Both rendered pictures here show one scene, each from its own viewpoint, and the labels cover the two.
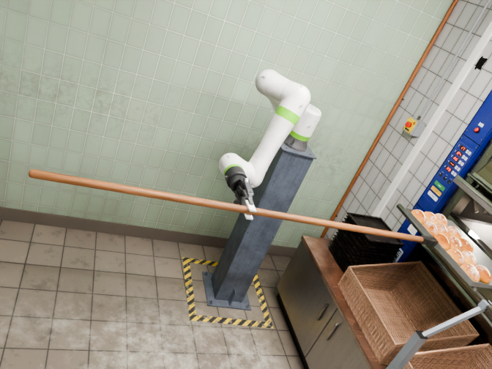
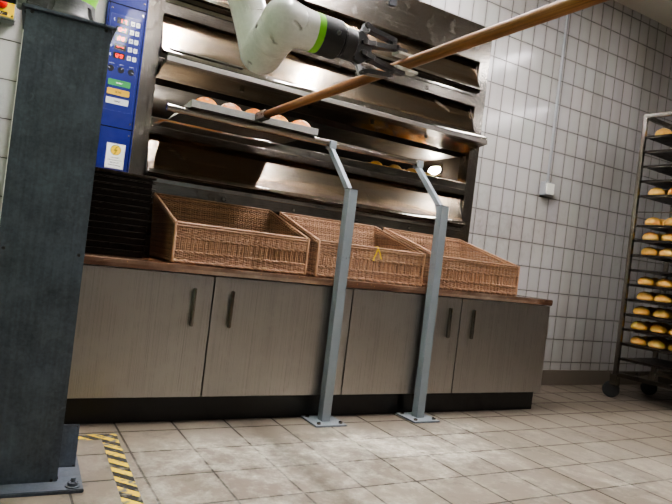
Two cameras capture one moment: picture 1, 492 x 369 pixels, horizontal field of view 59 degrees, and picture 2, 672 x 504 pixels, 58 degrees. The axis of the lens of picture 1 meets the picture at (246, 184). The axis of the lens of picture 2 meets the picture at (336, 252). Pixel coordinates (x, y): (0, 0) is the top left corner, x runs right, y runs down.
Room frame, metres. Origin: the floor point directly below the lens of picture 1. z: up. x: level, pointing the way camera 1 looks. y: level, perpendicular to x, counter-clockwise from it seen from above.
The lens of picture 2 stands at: (1.72, 1.49, 0.68)
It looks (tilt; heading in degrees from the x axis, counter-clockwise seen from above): 0 degrees down; 266
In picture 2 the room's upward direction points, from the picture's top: 7 degrees clockwise
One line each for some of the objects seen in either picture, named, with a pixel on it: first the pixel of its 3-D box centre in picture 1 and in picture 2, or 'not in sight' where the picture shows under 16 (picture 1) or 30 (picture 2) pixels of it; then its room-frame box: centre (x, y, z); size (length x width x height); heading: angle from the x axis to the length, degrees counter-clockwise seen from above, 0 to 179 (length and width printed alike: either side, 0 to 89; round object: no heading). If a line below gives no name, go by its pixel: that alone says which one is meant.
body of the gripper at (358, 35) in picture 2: (239, 187); (354, 46); (1.64, 0.02, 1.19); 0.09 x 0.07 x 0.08; 26
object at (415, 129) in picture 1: (414, 126); (1, 6); (2.93, -0.87, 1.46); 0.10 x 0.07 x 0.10; 26
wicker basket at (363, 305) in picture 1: (403, 307); (227, 232); (2.01, -1.07, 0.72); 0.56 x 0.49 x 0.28; 24
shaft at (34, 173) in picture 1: (262, 212); (393, 68); (1.52, -0.11, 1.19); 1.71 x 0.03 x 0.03; 116
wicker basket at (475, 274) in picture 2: not in sight; (448, 260); (0.92, -1.59, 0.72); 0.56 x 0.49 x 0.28; 27
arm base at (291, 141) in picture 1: (293, 136); (47, 9); (2.44, -0.15, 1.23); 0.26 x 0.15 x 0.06; 23
